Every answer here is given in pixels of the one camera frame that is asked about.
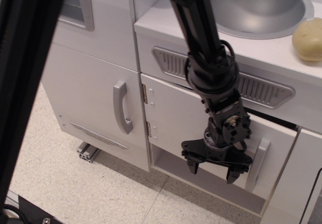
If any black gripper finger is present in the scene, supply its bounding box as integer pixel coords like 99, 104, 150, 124
187, 159, 203, 174
226, 167, 245, 184

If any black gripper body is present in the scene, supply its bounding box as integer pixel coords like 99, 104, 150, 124
181, 139, 253, 171

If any white cabinet door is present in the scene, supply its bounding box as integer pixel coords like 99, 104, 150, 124
141, 74, 296, 199
261, 128, 321, 223

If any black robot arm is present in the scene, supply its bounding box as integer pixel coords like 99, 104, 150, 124
1, 0, 252, 202

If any white toy kitchen cabinet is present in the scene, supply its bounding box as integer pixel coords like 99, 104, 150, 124
134, 0, 321, 223

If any brass lower door hinge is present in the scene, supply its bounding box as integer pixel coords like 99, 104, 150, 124
146, 121, 152, 137

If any brass door hinge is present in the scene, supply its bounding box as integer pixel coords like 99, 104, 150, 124
146, 121, 152, 137
142, 84, 148, 104

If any brass upper door hinge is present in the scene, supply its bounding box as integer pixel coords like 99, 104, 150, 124
142, 84, 148, 104

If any grey vent grille panel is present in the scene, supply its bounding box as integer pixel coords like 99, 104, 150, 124
151, 46, 295, 109

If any silver sink bowl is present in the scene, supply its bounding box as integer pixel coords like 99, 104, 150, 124
211, 0, 314, 40

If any beige toy potato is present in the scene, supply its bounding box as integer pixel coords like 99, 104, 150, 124
292, 17, 321, 62

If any grey recessed dispenser panel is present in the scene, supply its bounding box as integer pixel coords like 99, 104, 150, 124
58, 0, 94, 32

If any grey cabinet door handle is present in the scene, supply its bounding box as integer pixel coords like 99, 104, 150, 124
245, 138, 271, 193

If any grey fridge door handle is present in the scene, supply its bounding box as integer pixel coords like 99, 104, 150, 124
113, 80, 133, 134

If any aluminium extrusion rail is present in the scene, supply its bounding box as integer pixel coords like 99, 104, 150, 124
76, 141, 101, 163

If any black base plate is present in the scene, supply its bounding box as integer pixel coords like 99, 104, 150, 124
5, 195, 63, 224

